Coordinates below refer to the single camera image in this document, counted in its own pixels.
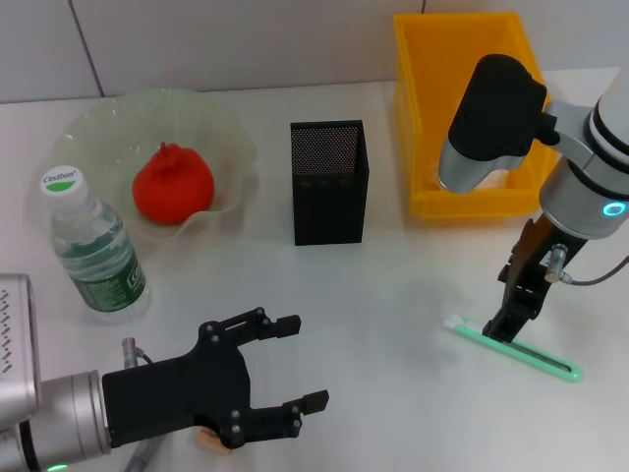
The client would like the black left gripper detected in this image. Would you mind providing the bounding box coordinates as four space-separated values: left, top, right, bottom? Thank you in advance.
100 307 330 450

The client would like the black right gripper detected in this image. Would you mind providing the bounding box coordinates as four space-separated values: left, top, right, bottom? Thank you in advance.
484 213 590 344

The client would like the mint green utility knife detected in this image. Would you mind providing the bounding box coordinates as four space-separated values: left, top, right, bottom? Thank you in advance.
444 317 585 384

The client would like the clear green-label water bottle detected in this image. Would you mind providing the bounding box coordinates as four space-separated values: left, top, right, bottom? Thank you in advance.
39 166 151 325

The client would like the beige eraser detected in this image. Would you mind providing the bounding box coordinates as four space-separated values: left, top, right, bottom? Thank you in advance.
196 426 232 452

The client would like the black mesh pen holder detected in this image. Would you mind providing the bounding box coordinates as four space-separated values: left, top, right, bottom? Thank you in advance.
289 119 370 246

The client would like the silver metal pen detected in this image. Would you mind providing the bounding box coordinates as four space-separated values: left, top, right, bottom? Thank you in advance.
122 439 164 472

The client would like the pale green glass fruit plate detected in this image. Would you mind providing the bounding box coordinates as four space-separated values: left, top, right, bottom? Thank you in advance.
51 87 259 243

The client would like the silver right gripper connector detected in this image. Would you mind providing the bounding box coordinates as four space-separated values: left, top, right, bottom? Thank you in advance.
546 244 570 285

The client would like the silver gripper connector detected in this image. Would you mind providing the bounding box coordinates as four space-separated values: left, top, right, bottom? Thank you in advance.
546 244 570 285
121 336 153 369

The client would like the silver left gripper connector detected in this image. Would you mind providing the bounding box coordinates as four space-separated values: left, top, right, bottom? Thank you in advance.
121 336 153 369

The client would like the yellow plastic bin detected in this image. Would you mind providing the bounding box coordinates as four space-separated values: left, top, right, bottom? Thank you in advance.
392 12 560 218

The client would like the dark right gripper cable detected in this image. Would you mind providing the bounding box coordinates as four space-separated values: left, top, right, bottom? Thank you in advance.
559 255 629 288

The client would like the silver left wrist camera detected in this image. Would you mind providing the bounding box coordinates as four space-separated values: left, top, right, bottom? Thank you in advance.
0 272 41 425

